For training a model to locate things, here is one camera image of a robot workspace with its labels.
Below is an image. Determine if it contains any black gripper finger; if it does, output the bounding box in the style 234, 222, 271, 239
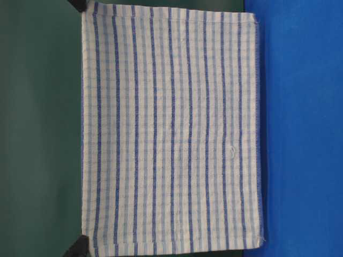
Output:
67, 0, 91, 12
63, 235, 88, 257

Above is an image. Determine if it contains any blue striped white towel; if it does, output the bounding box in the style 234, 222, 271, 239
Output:
81, 1, 264, 256

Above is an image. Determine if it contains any blue table cloth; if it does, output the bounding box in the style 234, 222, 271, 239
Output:
244, 1, 342, 256

